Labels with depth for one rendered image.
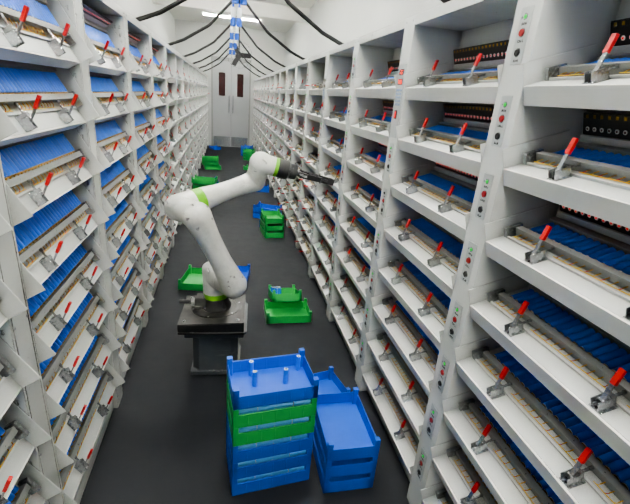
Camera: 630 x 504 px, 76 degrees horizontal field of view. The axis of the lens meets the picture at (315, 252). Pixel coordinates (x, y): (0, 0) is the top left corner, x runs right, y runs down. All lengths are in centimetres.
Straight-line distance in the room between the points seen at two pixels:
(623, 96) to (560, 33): 31
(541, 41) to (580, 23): 10
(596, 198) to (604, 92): 20
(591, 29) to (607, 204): 48
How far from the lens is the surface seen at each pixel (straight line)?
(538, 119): 119
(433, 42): 181
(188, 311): 219
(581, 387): 103
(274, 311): 286
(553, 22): 119
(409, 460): 182
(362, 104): 244
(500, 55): 157
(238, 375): 163
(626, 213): 91
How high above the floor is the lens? 140
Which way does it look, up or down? 21 degrees down
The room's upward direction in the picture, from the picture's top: 5 degrees clockwise
